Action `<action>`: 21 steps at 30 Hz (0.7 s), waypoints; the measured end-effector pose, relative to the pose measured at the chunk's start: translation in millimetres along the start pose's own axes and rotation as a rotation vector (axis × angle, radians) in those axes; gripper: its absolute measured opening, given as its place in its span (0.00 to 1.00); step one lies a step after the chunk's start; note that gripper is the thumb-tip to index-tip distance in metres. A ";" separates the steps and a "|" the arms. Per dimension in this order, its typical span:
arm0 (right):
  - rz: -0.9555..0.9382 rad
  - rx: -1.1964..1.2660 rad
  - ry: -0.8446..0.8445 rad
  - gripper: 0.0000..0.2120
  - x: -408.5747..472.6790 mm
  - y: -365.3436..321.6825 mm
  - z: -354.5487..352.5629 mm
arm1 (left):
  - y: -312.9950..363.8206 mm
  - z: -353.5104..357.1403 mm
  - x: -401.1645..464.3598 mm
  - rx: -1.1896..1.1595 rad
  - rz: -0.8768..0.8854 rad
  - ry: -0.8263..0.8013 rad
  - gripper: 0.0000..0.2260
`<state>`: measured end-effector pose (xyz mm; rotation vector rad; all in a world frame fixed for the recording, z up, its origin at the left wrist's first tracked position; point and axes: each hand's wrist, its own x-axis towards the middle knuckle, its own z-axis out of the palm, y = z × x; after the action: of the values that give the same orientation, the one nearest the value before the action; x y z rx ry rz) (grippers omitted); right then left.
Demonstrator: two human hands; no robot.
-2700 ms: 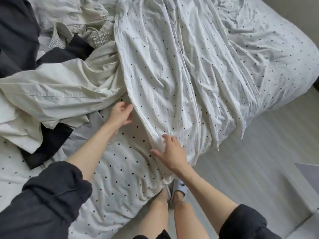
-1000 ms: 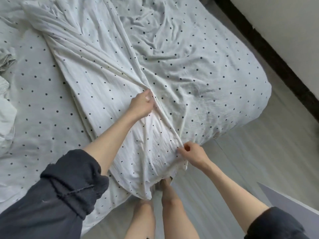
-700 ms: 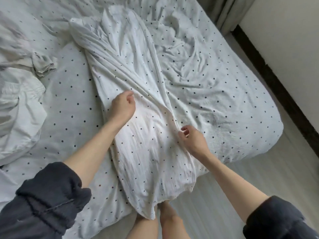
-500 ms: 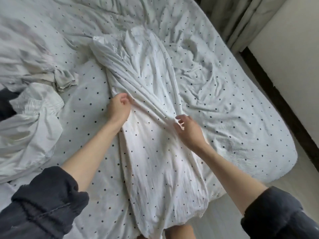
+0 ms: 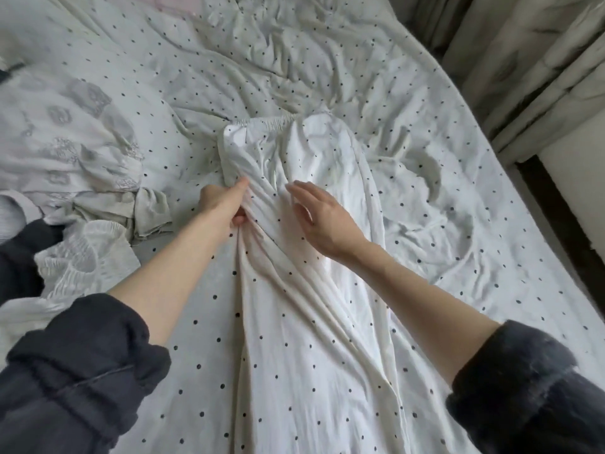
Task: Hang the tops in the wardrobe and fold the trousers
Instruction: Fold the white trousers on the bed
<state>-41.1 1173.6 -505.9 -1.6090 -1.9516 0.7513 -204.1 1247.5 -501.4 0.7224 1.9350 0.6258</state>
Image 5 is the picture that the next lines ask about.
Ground person's black left sleeve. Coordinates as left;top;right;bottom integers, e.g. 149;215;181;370
0;293;173;454

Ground person's left hand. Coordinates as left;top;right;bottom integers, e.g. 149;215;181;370
199;177;251;233

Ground person's left forearm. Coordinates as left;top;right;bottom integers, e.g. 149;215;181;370
108;205;245;346

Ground person's black sleeve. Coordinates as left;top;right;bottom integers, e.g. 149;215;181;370
446;319;605;454
0;293;173;454

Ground cream patterned pyjama top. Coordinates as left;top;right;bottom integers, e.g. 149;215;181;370
0;66;145;218

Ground striped beige curtain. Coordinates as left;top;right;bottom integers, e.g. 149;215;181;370
388;0;605;168

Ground black garment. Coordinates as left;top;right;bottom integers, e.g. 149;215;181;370
0;217;66;306

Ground person's right hand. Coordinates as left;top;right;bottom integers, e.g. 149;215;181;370
285;180;372;265

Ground white polka dot trousers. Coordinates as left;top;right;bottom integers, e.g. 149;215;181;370
217;112;412;454

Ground white dotted bed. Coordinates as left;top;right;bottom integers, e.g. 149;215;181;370
0;0;605;454

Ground person's right forearm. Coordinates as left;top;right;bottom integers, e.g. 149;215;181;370
348;243;500;384

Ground person's black right sleeve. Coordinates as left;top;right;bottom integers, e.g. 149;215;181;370
446;319;605;454

